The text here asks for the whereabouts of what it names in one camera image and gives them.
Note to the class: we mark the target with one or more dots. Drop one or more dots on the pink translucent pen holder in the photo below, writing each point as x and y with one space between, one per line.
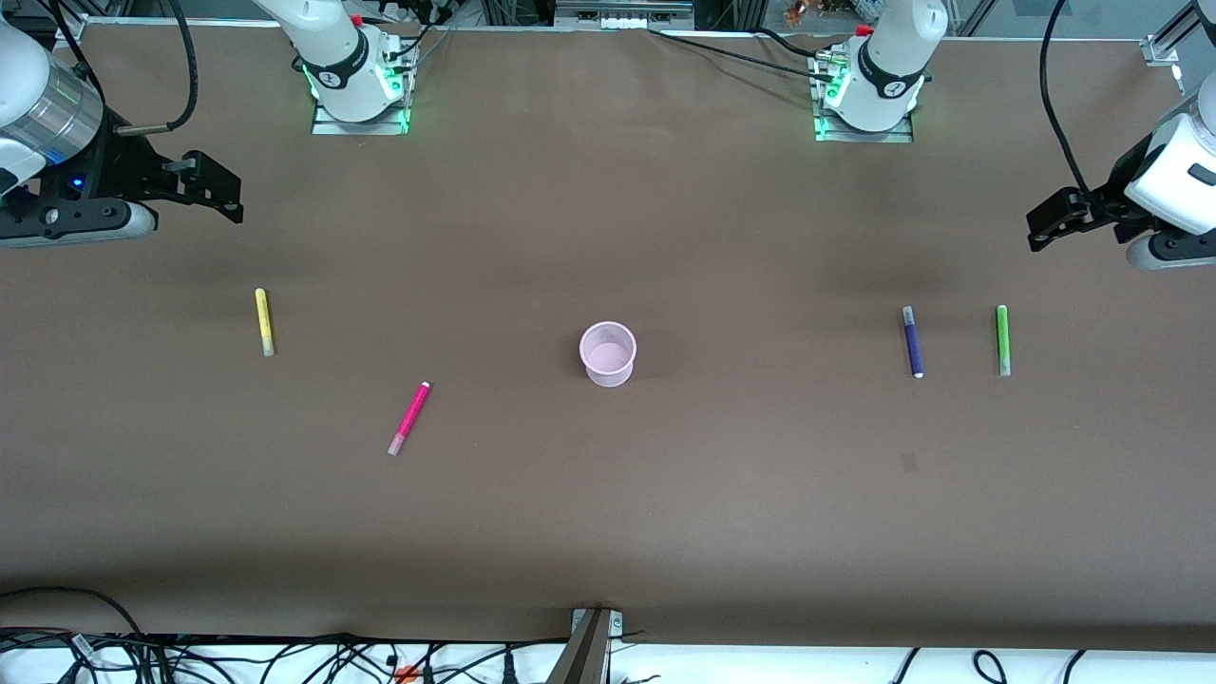
608 353

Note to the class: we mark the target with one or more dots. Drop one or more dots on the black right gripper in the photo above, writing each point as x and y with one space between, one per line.
123 169

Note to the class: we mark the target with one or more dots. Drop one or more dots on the green highlighter pen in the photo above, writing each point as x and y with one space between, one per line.
1002 339

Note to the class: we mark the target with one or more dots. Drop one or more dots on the grey metal rack device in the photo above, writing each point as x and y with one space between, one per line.
622 11

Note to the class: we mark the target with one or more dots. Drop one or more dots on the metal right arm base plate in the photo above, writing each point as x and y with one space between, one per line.
361 126

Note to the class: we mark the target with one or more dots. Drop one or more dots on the yellow highlighter pen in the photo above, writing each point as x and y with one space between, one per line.
264 321

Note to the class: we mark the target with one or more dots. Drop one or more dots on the metal table edge bracket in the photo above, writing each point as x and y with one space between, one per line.
584 651

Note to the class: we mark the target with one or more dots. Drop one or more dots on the pink highlighter pen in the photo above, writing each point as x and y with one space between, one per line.
409 418

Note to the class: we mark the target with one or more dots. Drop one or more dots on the purple highlighter pen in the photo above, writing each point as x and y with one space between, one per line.
913 342

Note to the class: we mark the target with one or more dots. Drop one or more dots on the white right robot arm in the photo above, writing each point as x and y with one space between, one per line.
332 57

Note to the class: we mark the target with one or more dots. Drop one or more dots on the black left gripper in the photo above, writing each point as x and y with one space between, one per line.
1105 201

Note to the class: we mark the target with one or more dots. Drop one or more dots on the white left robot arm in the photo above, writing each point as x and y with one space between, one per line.
888 66

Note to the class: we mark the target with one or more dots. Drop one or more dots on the aluminium corner bracket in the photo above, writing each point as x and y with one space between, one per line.
68 28
1161 49

